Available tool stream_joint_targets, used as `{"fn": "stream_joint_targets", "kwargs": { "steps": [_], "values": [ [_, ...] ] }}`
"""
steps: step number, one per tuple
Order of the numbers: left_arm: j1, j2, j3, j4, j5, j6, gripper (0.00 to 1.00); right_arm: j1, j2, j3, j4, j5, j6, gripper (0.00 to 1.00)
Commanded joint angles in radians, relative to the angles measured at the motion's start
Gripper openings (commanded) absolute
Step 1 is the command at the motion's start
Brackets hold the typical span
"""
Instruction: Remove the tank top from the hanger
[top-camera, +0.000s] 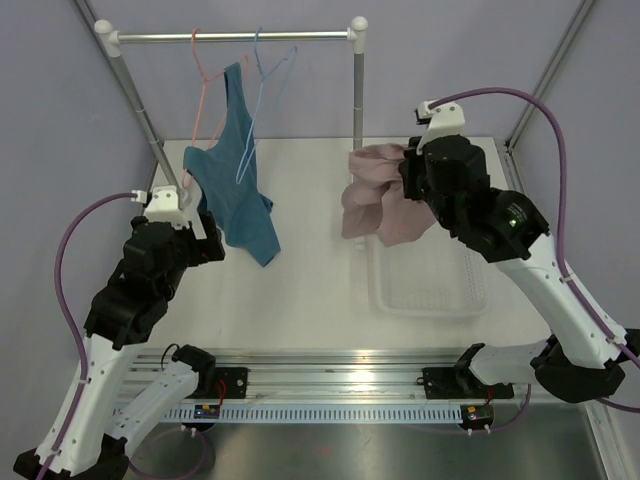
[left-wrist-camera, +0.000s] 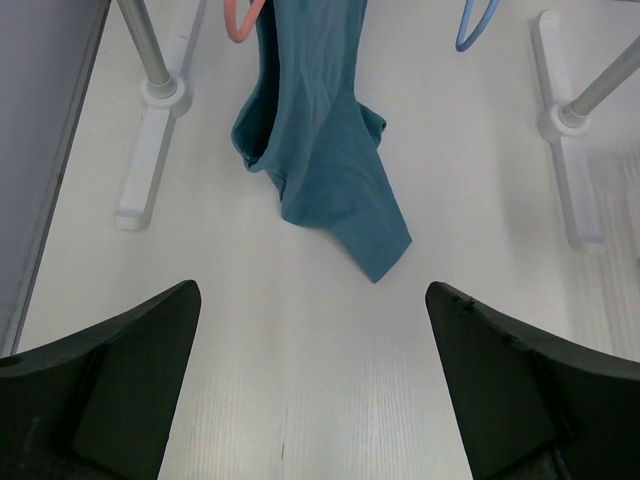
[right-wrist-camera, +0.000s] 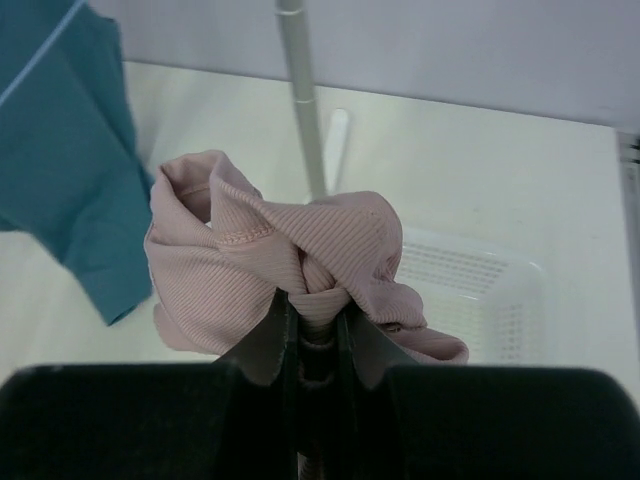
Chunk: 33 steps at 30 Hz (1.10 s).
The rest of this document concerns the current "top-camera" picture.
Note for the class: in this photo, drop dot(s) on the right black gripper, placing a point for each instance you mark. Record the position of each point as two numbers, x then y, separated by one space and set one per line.
411 166

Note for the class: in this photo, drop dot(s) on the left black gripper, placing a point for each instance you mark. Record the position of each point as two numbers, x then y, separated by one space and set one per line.
203 250

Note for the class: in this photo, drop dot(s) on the pink tank top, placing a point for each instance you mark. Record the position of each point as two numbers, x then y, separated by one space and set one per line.
374 202

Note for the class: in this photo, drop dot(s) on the blue plastic hanger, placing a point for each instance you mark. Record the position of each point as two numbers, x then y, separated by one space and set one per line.
288 60

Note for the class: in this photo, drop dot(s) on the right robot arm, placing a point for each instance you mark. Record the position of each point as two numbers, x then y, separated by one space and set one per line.
582 358

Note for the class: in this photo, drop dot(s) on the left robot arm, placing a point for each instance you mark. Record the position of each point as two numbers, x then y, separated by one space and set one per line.
89 440

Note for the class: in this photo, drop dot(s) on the blue tank top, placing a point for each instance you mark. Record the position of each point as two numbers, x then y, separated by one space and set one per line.
227 175

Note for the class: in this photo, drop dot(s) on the pink plastic hanger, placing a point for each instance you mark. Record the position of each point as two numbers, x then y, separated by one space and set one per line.
187 179

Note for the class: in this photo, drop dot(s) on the white plastic basket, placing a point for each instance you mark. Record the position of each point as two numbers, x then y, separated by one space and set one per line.
435 276

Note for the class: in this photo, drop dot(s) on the metal clothes rack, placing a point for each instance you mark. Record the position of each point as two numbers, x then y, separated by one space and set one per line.
112 42

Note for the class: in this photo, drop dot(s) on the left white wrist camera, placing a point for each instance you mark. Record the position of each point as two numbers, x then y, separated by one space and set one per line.
171 205

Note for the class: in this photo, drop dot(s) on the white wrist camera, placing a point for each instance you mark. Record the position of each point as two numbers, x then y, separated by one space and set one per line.
440 121
171 205

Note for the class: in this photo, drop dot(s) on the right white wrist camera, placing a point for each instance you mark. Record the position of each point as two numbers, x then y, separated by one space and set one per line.
440 121

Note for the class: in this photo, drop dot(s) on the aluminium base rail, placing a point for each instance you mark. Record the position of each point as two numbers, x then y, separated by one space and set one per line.
387 376

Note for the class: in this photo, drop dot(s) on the aluminium frame post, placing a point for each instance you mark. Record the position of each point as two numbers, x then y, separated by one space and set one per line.
551 71

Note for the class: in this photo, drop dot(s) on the white slotted cable duct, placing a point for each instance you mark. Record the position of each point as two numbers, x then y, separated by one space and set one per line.
239 413

